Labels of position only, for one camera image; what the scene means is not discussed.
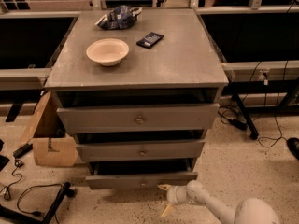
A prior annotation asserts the black floor cable left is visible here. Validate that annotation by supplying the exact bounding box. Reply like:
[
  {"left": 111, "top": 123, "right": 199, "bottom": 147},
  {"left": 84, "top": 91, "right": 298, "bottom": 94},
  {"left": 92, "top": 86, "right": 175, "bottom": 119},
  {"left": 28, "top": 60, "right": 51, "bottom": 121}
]
[{"left": 0, "top": 159, "right": 78, "bottom": 224}]

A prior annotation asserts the grey bottom drawer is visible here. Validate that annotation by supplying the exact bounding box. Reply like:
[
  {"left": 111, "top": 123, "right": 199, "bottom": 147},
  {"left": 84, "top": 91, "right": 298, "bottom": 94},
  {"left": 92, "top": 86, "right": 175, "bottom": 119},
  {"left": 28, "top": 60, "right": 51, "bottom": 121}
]
[{"left": 86, "top": 159, "right": 198, "bottom": 189}]

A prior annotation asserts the white bowl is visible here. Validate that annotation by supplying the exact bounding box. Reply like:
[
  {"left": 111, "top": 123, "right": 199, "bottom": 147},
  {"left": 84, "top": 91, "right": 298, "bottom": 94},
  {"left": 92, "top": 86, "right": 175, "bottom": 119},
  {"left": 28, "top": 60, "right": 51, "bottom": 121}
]
[{"left": 86, "top": 38, "right": 129, "bottom": 66}]

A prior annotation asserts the grey drawer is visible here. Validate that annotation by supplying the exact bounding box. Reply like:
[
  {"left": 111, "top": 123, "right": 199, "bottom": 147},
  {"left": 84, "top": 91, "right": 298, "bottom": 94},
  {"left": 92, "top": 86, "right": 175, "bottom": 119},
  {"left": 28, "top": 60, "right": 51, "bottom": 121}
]
[
  {"left": 76, "top": 140, "right": 204, "bottom": 162},
  {"left": 57, "top": 104, "right": 219, "bottom": 134},
  {"left": 86, "top": 159, "right": 198, "bottom": 189}
]

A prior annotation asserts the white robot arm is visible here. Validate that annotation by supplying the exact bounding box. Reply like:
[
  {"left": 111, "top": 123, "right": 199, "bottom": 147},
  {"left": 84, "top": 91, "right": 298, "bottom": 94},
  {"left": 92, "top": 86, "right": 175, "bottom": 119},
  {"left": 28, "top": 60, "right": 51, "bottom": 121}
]
[{"left": 158, "top": 180, "right": 281, "bottom": 224}]

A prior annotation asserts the black power adapter with cable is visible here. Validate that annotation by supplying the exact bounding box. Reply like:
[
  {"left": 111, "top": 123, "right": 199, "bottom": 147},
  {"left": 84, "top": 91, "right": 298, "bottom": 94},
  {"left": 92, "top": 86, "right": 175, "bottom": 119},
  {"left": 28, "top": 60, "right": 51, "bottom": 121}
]
[{"left": 217, "top": 59, "right": 291, "bottom": 148}]

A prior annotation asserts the grey middle drawer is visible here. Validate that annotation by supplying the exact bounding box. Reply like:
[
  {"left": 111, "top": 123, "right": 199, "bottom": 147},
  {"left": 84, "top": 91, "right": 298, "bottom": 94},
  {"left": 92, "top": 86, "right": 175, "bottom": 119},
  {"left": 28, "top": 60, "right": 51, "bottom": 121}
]
[{"left": 76, "top": 140, "right": 204, "bottom": 162}]

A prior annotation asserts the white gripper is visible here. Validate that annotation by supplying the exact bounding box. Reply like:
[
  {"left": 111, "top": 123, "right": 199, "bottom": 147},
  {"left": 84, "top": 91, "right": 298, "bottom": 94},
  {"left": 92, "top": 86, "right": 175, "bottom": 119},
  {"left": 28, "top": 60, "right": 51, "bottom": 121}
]
[{"left": 157, "top": 184, "right": 189, "bottom": 217}]

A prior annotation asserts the dark blue snack packet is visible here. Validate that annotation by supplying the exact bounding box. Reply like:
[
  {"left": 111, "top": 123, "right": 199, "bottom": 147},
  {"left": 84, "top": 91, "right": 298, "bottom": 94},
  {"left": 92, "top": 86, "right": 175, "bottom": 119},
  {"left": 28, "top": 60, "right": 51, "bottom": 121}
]
[{"left": 136, "top": 32, "right": 164, "bottom": 49}]

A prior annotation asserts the blue crumpled chip bag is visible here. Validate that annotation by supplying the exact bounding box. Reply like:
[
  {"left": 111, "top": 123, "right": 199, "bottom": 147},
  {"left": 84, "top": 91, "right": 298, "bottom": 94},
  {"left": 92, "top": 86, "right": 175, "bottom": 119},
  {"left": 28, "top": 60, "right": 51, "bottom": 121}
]
[{"left": 95, "top": 5, "right": 142, "bottom": 30}]

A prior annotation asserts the brown cardboard box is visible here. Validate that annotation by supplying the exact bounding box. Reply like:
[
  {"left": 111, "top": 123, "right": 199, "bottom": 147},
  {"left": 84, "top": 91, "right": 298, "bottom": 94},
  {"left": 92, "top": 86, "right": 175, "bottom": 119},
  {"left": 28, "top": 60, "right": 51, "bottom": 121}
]
[{"left": 18, "top": 91, "right": 78, "bottom": 167}]

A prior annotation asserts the black table leg right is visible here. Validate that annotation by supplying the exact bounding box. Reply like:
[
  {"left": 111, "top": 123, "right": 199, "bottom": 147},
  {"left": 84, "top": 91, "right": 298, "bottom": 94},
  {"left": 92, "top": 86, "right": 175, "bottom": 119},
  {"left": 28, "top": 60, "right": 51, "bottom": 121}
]
[{"left": 232, "top": 92, "right": 259, "bottom": 140}]

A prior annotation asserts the black stand leg left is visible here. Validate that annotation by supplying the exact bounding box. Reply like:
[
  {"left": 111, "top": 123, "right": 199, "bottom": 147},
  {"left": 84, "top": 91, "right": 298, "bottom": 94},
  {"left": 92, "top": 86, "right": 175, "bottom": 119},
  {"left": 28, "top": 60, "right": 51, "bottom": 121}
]
[{"left": 0, "top": 182, "right": 74, "bottom": 224}]

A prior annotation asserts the black round object right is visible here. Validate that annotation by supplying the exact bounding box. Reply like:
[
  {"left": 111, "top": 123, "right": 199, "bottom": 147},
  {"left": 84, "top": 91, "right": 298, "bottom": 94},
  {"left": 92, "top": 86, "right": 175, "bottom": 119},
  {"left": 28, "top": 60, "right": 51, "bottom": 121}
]
[{"left": 287, "top": 138, "right": 299, "bottom": 160}]

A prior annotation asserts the grey top drawer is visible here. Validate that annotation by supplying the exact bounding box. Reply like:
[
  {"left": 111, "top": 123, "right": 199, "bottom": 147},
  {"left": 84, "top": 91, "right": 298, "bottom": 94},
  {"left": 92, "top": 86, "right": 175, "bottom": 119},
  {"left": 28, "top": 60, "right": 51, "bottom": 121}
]
[{"left": 57, "top": 104, "right": 219, "bottom": 134}]

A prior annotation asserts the grey drawer cabinet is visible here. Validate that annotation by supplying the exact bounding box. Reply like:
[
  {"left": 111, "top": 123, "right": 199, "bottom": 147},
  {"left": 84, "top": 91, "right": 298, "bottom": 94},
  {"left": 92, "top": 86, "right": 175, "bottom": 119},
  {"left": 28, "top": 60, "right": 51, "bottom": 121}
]
[{"left": 44, "top": 8, "right": 230, "bottom": 173}]

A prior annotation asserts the black flat device on floor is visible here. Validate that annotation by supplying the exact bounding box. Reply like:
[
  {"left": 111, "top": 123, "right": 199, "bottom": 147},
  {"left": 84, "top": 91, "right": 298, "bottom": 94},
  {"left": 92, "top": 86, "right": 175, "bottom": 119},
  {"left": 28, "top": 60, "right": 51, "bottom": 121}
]
[{"left": 13, "top": 143, "right": 33, "bottom": 159}]

